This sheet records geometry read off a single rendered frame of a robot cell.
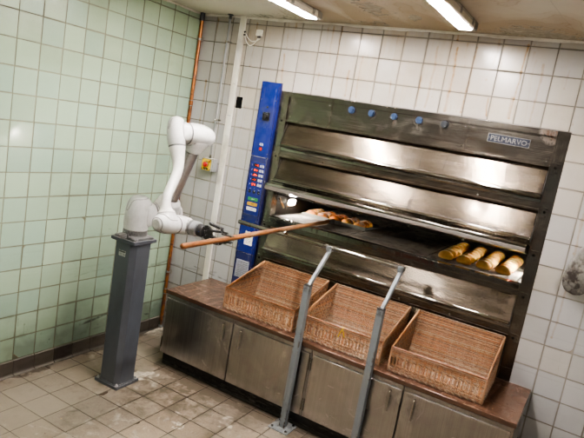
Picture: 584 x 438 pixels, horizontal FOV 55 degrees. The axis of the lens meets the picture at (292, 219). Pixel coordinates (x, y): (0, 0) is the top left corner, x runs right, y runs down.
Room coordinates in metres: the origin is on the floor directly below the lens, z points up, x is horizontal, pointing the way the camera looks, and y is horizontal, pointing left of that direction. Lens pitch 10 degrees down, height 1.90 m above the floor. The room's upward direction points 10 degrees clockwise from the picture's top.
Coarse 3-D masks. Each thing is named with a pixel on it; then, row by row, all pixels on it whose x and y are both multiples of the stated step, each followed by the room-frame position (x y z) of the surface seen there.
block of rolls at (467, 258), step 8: (448, 248) 3.86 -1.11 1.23; (456, 248) 3.91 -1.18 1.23; (464, 248) 4.05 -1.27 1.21; (480, 248) 4.04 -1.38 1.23; (440, 256) 3.70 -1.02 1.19; (448, 256) 3.67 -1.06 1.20; (456, 256) 3.83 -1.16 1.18; (464, 256) 3.62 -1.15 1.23; (472, 256) 3.70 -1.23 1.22; (480, 256) 3.86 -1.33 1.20; (488, 256) 3.81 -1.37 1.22; (496, 256) 3.87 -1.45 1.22; (504, 256) 4.01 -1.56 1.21; (512, 256) 3.99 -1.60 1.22; (520, 256) 3.98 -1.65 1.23; (480, 264) 3.57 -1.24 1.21; (488, 264) 3.55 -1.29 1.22; (496, 264) 3.79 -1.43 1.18; (504, 264) 3.59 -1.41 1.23; (512, 264) 3.66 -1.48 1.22; (520, 264) 3.88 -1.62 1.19; (504, 272) 3.49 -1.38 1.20; (512, 272) 3.57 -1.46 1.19
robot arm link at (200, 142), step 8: (200, 128) 3.46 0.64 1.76; (208, 128) 3.53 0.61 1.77; (200, 136) 3.44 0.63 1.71; (208, 136) 3.49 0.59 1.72; (192, 144) 3.45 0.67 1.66; (200, 144) 3.47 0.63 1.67; (208, 144) 3.52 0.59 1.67; (192, 152) 3.49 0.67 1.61; (200, 152) 3.51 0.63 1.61; (184, 160) 3.52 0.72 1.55; (192, 160) 3.53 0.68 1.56; (184, 168) 3.53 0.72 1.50; (184, 176) 3.56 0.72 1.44; (184, 184) 3.61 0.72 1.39; (176, 192) 3.59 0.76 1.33; (160, 200) 3.60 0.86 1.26; (176, 200) 3.63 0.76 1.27; (176, 208) 3.63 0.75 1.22
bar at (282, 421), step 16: (256, 224) 3.78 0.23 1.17; (304, 240) 3.59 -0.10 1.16; (368, 256) 3.38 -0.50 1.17; (400, 272) 3.26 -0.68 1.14; (304, 288) 3.30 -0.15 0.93; (304, 304) 3.30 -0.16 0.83; (384, 304) 3.11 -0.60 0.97; (304, 320) 3.30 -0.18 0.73; (368, 352) 3.08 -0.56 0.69; (368, 368) 3.07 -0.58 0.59; (288, 384) 3.30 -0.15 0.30; (368, 384) 3.07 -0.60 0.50; (288, 400) 3.29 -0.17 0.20; (288, 416) 3.32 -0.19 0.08; (288, 432) 3.25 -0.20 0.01; (352, 432) 3.08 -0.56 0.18
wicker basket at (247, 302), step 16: (256, 272) 4.02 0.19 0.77; (272, 272) 4.05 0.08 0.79; (288, 272) 4.00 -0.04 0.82; (240, 288) 3.85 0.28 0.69; (256, 288) 4.05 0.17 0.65; (272, 288) 4.00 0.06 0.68; (288, 288) 3.95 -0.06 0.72; (320, 288) 3.74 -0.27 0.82; (224, 304) 3.69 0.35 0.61; (240, 304) 3.63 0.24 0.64; (256, 304) 3.58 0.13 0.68; (272, 304) 3.52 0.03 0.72; (288, 304) 3.91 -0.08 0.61; (256, 320) 3.57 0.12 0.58; (272, 320) 3.51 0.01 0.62; (288, 320) 3.64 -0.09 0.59
